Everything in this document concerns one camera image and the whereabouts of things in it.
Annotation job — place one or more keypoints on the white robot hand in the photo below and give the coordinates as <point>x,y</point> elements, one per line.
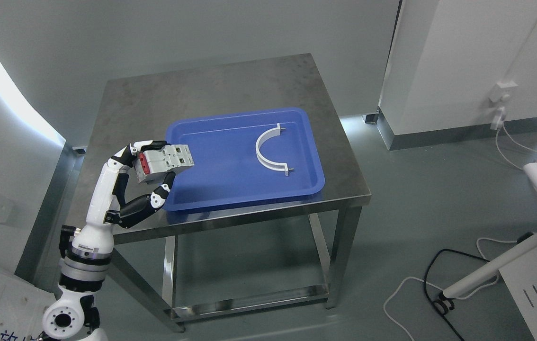
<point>108,206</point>

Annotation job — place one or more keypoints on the grey circuit breaker red switch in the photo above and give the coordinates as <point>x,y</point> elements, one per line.
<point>151,166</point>

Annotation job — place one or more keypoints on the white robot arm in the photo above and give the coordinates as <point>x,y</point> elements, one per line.
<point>86,255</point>

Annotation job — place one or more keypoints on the stainless steel table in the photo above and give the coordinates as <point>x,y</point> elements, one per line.
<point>140,107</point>

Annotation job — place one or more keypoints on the blue plastic tray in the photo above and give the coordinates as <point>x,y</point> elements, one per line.
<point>226,172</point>

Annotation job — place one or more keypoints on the white curved plastic bracket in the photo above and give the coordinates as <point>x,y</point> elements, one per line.
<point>271,150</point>

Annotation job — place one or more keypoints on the white wall socket plug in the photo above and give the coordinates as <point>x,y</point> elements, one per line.
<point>499,97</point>

